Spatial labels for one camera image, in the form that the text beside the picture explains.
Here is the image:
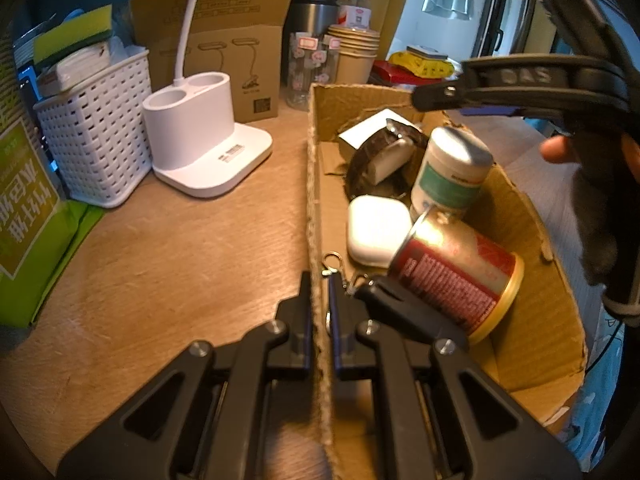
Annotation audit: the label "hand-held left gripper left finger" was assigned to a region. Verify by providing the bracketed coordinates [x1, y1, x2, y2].
[57, 270, 314, 480]

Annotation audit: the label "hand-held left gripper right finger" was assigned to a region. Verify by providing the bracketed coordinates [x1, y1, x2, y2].
[327, 271, 583, 480]

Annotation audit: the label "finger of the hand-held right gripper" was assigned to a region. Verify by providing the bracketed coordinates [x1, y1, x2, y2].
[517, 0, 631, 68]
[412, 55, 631, 117]

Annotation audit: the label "metal keys with carabiner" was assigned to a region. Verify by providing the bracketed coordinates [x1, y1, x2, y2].
[320, 251, 371, 336]

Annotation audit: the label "black car key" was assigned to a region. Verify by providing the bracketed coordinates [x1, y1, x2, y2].
[352, 277, 471, 353]

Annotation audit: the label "white earbuds case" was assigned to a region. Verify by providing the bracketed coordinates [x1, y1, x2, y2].
[346, 195, 413, 267]

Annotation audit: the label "white pill bottle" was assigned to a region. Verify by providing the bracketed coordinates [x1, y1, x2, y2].
[410, 126, 496, 223]

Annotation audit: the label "red and yellow can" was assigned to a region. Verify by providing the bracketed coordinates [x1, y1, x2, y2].
[387, 207, 526, 346]

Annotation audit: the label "white charger adapter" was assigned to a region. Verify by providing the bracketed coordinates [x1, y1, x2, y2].
[337, 108, 401, 161]

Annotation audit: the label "brown strap wristwatch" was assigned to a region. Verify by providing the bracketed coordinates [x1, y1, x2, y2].
[345, 119, 431, 201]

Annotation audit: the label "cardboard box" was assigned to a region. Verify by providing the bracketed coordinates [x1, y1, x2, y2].
[305, 81, 588, 480]

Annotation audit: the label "person's right hand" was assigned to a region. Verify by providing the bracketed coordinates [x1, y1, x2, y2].
[540, 130, 640, 286]

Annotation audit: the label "yellow wet wipes pack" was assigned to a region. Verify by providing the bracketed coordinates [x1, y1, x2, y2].
[389, 50, 463, 79]

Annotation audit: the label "white flat device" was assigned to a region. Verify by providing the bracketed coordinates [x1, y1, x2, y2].
[406, 45, 448, 60]

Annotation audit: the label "red flat box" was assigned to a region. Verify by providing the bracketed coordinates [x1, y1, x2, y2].
[370, 60, 416, 86]

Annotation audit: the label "stack of paper cups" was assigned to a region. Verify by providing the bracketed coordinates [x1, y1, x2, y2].
[327, 25, 382, 86]

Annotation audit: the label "clear plastic water bottle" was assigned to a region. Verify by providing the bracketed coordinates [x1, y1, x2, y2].
[336, 0, 373, 31]

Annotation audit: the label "glass jar with pink stickers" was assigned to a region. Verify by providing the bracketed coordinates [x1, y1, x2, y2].
[286, 31, 341, 111]

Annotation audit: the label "steel tumbler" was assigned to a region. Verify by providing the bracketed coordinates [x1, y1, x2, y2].
[289, 0, 342, 61]

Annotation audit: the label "white desk lamp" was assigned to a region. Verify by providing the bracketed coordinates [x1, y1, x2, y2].
[141, 0, 274, 200]

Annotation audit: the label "brown lamp carton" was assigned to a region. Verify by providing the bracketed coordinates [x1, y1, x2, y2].
[129, 0, 297, 123]

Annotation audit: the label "blue printed bed sheet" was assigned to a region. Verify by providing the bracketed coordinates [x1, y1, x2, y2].
[570, 310, 626, 461]

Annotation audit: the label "white plastic basket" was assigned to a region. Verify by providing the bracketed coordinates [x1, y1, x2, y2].
[32, 52, 153, 209]

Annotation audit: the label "green tissue package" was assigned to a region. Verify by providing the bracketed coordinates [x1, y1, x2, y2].
[0, 25, 103, 330]

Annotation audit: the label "clear plastic bag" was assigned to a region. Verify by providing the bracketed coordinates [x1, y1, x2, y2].
[107, 5, 148, 58]

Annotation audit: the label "white packet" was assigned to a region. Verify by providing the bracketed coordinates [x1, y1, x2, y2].
[37, 42, 112, 97]

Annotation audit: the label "yellow green sponge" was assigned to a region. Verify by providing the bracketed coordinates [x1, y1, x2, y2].
[32, 4, 115, 67]

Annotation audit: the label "black door frame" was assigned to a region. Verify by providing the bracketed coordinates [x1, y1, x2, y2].
[475, 0, 516, 56]

